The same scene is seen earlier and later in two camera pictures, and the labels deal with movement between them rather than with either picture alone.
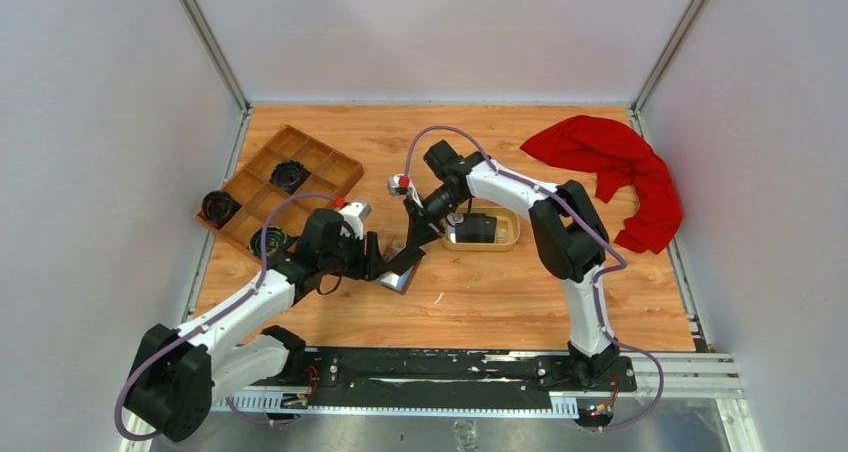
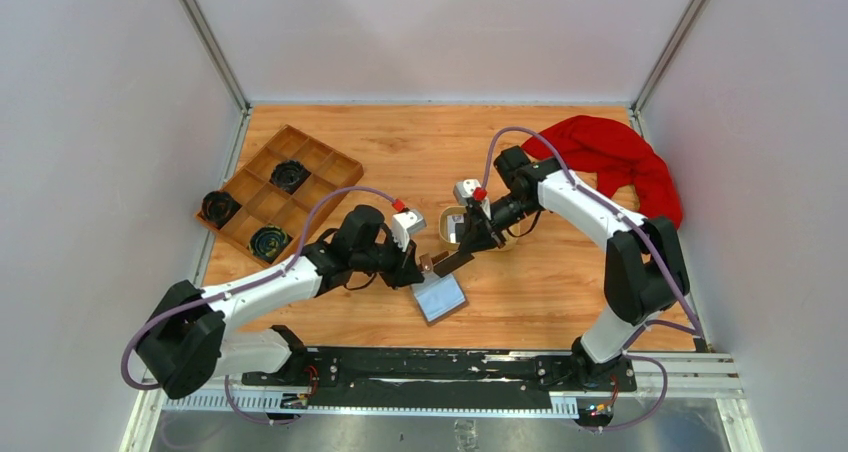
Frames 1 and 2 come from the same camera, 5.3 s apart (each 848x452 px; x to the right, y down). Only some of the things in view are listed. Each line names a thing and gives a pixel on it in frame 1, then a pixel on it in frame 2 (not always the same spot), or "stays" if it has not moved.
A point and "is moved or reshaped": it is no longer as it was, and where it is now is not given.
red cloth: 620,158 stays
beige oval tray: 507,231 stays
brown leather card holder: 390,247 is moved or reshaped
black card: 405,260 is moved or reshaped
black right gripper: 422,223 to 479,234
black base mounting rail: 452,378 stays
